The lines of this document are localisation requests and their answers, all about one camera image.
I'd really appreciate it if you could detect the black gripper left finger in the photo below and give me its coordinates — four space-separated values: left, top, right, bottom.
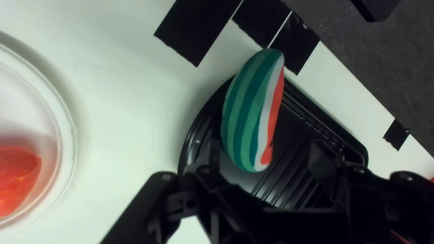
100 168 255 244

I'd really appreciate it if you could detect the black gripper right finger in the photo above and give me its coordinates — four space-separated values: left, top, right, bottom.
324 166 434 244

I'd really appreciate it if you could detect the watermelon slice plush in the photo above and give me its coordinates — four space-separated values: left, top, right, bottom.
219 47 287 173

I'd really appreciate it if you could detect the red plush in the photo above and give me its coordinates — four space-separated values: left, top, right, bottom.
0 143 44 218

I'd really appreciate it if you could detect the black rectangular plate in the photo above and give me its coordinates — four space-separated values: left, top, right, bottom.
176 75 370 211

